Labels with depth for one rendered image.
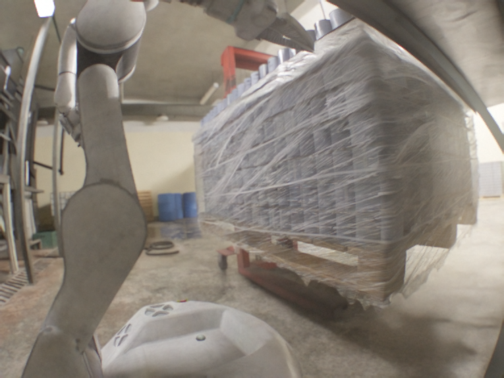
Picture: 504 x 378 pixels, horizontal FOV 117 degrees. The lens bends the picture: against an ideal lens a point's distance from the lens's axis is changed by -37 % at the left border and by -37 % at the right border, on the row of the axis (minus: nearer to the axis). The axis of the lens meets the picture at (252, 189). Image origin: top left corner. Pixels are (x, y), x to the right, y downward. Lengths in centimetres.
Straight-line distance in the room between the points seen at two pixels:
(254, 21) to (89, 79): 33
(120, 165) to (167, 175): 897
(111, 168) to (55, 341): 33
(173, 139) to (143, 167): 160
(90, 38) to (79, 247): 39
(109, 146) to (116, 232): 16
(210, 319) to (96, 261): 45
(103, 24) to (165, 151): 910
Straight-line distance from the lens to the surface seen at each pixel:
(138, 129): 968
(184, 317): 76
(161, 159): 949
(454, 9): 68
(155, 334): 76
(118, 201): 42
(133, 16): 57
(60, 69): 87
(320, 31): 78
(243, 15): 47
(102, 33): 54
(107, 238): 42
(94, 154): 48
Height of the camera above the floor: 70
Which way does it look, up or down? 1 degrees up
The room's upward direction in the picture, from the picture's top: 4 degrees counter-clockwise
